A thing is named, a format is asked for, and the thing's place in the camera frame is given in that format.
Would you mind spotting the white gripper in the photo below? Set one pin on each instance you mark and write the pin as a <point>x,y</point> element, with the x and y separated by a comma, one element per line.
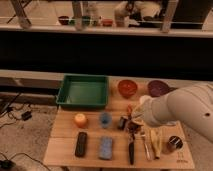
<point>150,112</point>

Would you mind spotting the dark purple grapes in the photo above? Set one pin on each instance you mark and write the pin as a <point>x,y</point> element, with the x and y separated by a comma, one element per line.
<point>133,127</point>

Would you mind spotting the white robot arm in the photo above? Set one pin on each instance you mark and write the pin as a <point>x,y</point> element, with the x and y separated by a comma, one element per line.
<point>191,105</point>

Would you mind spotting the blue cup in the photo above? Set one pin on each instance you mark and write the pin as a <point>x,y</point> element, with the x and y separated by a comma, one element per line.
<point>105,120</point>

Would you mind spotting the purple bowl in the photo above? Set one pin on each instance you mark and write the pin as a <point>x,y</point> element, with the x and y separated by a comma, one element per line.
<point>157,88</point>

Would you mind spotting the yellow corn cob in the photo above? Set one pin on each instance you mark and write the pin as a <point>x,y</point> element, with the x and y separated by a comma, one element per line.
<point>156,140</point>

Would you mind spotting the orange carrot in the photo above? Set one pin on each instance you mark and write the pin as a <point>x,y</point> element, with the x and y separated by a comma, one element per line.
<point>129,110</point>

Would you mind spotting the metal fork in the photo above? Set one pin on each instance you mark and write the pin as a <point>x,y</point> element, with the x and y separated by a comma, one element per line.
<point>143,136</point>

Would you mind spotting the orange bowl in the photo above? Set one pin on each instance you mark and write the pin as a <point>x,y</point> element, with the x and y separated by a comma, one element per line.
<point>127,88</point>

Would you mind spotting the blue sponge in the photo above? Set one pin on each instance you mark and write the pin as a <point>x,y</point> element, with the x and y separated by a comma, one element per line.
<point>105,148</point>

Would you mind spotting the orange round fruit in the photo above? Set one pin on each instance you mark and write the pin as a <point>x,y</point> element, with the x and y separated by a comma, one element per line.
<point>80,120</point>

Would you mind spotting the black remote control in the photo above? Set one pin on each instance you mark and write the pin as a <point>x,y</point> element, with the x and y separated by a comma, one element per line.
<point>81,144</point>

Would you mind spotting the green plastic tray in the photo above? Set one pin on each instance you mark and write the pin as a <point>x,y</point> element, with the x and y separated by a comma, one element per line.
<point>83,91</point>

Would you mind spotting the black power adapter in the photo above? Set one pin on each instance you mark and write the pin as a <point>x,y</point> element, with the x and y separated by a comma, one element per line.
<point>25,116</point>

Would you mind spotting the black handled knife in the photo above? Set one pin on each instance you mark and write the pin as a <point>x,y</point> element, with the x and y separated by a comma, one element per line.
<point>131,148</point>

